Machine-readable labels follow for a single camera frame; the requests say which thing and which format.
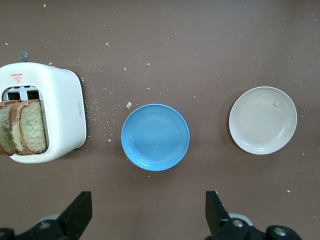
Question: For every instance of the brown bread slice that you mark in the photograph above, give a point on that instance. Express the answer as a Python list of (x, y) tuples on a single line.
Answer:
[(32, 127), (5, 130)]

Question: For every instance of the white toaster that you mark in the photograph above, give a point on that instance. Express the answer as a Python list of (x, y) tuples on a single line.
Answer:
[(62, 105)]

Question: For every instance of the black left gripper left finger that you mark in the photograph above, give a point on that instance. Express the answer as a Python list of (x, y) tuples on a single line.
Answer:
[(75, 215)]

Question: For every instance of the bread crumb chunk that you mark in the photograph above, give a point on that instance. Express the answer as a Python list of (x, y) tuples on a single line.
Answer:
[(277, 103), (129, 105)]

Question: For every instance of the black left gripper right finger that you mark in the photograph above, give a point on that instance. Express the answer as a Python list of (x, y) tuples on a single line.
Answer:
[(215, 215)]

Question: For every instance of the blue plate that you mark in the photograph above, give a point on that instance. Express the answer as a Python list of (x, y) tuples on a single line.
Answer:
[(155, 137)]

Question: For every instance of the beige plate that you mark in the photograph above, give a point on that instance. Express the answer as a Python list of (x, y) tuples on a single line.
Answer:
[(262, 122)]

